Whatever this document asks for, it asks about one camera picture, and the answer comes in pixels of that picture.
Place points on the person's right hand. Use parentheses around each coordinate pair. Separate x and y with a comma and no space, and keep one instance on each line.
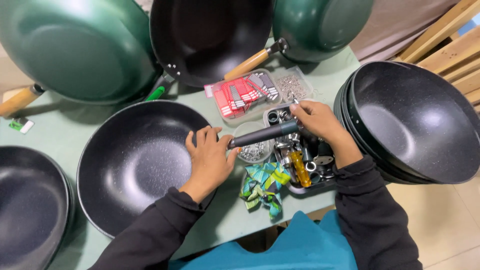
(322,123)

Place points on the person's left hand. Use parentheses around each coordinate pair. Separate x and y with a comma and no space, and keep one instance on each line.
(208,165)

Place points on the person's right fingers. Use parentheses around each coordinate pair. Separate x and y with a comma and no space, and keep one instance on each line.
(302,108)

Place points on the small metal screw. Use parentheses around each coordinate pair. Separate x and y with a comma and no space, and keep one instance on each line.
(293,98)

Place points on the black speckled wok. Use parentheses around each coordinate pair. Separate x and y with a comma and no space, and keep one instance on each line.
(135,168)

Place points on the clear box of small screws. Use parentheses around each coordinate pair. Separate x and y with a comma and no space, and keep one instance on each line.
(292,86)

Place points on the clear box of red tags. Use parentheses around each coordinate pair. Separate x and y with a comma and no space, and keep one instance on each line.
(243,95)

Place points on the round clear tub of washers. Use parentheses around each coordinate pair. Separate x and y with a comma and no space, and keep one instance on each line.
(255,150)

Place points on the colourful patterned cloth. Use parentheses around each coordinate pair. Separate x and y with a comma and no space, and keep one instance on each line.
(264,183)

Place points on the stack of black woks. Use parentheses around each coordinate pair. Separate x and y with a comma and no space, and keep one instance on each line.
(412,120)

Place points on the person's teal garment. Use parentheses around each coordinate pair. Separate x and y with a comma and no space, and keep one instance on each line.
(285,247)

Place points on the green and white label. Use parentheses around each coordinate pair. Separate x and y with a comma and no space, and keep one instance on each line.
(21,125)

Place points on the wooden pallet frame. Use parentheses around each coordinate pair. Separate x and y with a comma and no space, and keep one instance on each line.
(450,52)

